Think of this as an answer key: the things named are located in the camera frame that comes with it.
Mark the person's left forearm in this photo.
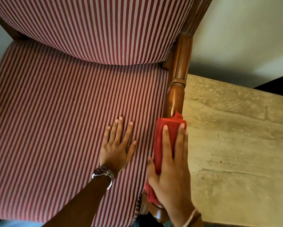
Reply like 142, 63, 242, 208
43, 175, 111, 227

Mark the person's right hand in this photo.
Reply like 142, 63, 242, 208
147, 123, 195, 223

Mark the red striped wooden armchair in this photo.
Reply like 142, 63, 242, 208
0, 0, 214, 227

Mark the silver metal wristwatch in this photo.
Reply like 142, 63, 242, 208
92, 166, 115, 190

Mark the person's left hand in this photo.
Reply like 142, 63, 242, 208
100, 116, 137, 174

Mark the wooden chair armrest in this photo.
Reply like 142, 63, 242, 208
141, 33, 194, 224

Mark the beige marble side table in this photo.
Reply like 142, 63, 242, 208
181, 73, 283, 227

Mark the white thread bracelet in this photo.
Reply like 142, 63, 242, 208
182, 208, 202, 227

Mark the red cloth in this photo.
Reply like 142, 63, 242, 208
145, 111, 187, 205

